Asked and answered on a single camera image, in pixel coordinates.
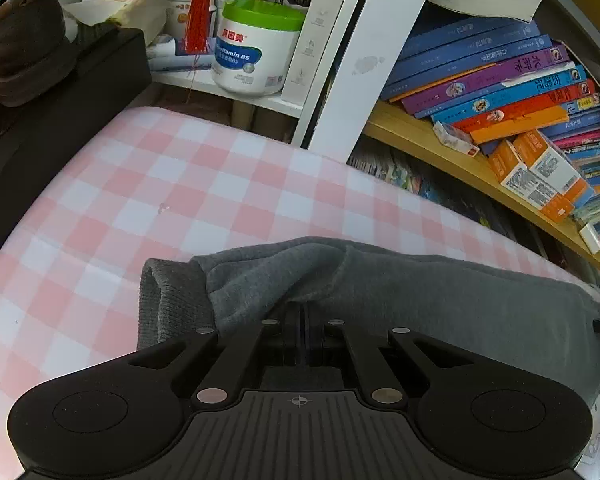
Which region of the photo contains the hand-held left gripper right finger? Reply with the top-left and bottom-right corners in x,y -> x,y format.
304,304 -> 473,406

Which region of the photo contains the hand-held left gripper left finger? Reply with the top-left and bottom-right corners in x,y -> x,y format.
130,304 -> 303,410

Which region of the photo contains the grey sweatshirt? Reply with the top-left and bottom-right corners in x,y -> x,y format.
137,236 -> 600,411

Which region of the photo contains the orange medicine box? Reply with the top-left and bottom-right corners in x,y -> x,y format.
512,130 -> 594,207
489,140 -> 576,224

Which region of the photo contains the row of thin picture books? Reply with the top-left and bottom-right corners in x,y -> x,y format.
347,137 -> 600,272

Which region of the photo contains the pink checked bed sheet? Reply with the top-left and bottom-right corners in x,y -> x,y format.
0,105 -> 600,480

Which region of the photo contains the yellow wooden shelf board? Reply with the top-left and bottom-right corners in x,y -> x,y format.
362,102 -> 600,277

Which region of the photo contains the small white card box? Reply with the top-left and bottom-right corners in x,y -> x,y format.
432,121 -> 480,157

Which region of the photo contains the white shelf board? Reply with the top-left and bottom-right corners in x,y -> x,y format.
147,57 -> 306,118

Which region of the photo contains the white shelf upright panel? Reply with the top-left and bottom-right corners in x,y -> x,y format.
292,0 -> 446,162

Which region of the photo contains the white tub with green lid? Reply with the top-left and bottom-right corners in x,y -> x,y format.
211,0 -> 306,100

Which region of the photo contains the stack of colourful books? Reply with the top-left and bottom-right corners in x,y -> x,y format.
380,17 -> 600,241

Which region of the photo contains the tall white carton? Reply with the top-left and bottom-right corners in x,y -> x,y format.
281,0 -> 348,106

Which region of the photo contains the grey curved shelf board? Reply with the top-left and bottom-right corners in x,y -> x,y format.
505,0 -> 600,72

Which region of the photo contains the red tassel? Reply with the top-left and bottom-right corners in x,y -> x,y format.
182,0 -> 219,56

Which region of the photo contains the white pen cup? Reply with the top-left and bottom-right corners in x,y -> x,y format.
165,0 -> 216,41

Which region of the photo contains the beige crumpled cloth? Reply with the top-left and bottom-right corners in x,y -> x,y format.
64,0 -> 169,47

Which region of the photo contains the brown leather hat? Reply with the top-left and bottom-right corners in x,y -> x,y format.
0,0 -> 77,108

